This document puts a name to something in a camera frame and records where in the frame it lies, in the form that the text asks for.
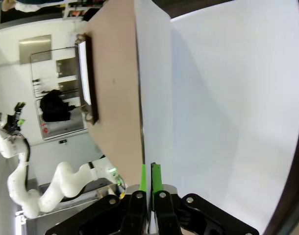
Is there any black corrugated cable sleeve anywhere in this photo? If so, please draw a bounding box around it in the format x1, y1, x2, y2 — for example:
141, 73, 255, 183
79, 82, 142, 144
16, 132, 32, 165

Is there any brown plastic serving tray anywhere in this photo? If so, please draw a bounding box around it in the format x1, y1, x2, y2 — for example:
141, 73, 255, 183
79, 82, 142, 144
75, 33, 100, 126
151, 0, 299, 235

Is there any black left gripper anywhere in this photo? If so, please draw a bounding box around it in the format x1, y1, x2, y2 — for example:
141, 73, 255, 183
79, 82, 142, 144
3, 102, 26, 134

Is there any white A4 paper sheet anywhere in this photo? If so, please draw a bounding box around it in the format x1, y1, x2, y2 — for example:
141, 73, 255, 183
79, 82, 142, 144
77, 40, 92, 106
170, 0, 299, 235
134, 0, 174, 235

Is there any black hanging jacket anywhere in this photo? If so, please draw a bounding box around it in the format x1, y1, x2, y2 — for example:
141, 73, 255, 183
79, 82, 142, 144
39, 89, 76, 123

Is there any glass door cabinet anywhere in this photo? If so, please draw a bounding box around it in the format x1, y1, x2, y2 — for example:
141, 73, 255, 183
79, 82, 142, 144
29, 46, 89, 141

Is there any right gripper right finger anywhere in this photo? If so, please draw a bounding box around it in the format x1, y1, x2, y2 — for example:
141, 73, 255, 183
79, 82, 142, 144
151, 163, 260, 235

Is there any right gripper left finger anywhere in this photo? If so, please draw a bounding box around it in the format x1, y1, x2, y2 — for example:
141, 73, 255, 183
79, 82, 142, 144
45, 164, 148, 235

